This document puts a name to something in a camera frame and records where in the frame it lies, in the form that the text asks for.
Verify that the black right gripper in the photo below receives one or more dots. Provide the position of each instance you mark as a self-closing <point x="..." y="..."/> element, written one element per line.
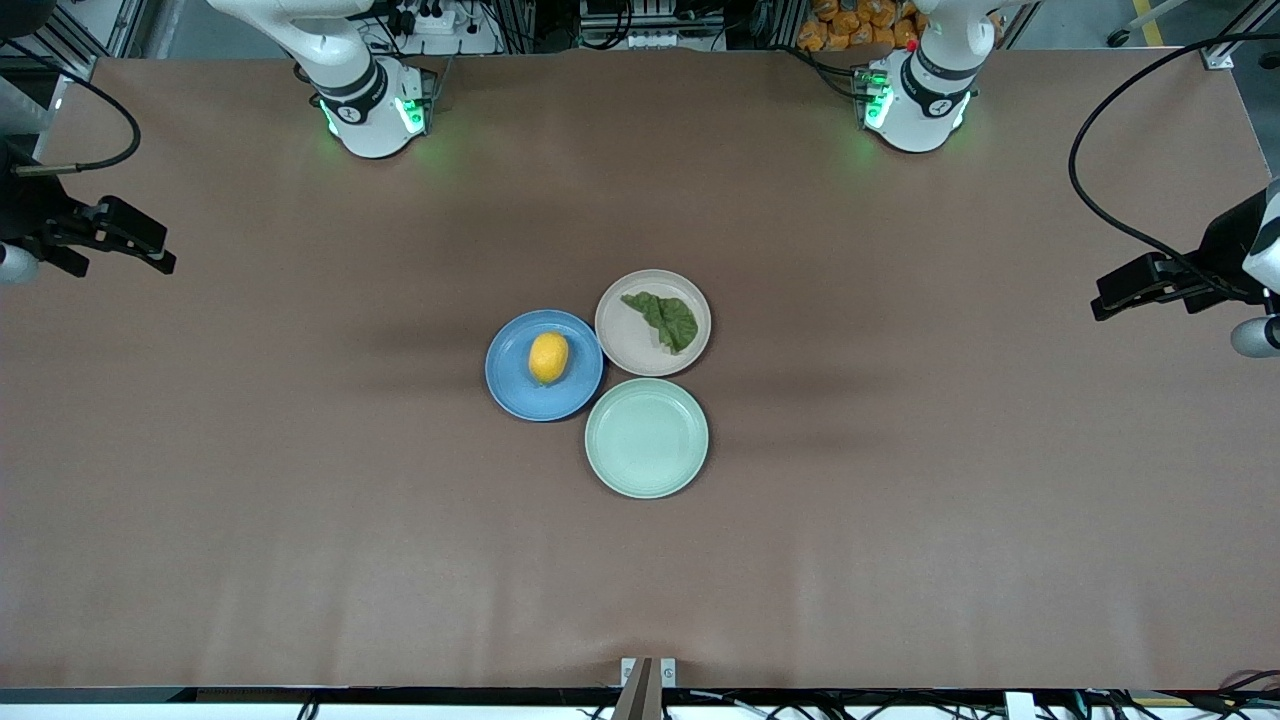
<point x="27" y="208"/>

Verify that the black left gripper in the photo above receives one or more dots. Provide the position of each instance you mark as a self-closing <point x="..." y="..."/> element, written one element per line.
<point x="1226" y="250"/>

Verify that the yellow lemon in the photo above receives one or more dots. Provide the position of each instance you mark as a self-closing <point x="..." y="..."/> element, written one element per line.
<point x="548" y="358"/>

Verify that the green lettuce leaf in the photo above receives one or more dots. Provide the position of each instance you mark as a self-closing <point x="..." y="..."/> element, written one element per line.
<point x="672" y="320"/>

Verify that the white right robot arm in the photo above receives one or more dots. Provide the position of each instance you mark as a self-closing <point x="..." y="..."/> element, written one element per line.
<point x="365" y="100"/>

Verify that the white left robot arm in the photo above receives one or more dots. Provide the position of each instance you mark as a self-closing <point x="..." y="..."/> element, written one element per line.
<point x="920" y="110"/>

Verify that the white power strip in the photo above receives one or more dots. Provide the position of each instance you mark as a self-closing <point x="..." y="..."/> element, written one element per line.
<point x="425" y="18"/>

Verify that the bag of orange items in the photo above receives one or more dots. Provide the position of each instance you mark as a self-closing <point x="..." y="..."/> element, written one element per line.
<point x="850" y="25"/>

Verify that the blue plate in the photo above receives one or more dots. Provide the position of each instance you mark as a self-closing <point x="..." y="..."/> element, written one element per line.
<point x="525" y="395"/>

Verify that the beige plate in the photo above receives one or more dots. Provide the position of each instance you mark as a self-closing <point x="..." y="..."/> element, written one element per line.
<point x="630" y="345"/>

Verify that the light green plate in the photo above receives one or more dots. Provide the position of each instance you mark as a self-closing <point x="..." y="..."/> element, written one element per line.
<point x="646" y="438"/>

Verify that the aluminium frame post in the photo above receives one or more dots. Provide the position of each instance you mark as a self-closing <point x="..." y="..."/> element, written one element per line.
<point x="1235" y="35"/>
<point x="90" y="45"/>

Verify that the metal table edge bracket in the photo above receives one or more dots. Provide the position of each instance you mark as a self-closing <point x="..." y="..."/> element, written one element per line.
<point x="648" y="680"/>

